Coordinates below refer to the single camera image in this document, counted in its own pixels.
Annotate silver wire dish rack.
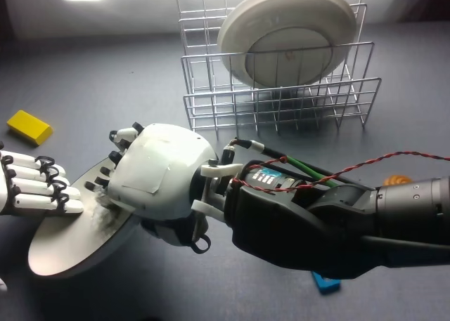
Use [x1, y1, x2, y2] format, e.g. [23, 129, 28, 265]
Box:
[175, 0, 383, 140]

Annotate orange swirl cookie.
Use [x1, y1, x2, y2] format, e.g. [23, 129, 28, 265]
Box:
[382, 173, 412, 187]

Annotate yellow rectangular block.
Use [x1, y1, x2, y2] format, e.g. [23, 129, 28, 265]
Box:
[6, 110, 54, 148]

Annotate white backdrop cloth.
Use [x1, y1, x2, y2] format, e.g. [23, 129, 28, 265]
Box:
[0, 0, 450, 43]

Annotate white plate with smudged centre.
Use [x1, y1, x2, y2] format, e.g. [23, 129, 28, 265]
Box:
[217, 0, 358, 90]

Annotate blue block with two holes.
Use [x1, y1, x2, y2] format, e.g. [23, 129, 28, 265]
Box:
[311, 271, 342, 296]

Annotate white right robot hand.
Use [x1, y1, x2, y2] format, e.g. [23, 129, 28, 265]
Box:
[84, 122, 226, 256]

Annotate white plate with dark rim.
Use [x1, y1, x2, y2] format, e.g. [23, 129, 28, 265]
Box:
[27, 155, 141, 277]

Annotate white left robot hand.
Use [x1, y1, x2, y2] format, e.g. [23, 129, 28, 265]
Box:
[0, 141, 84, 218]

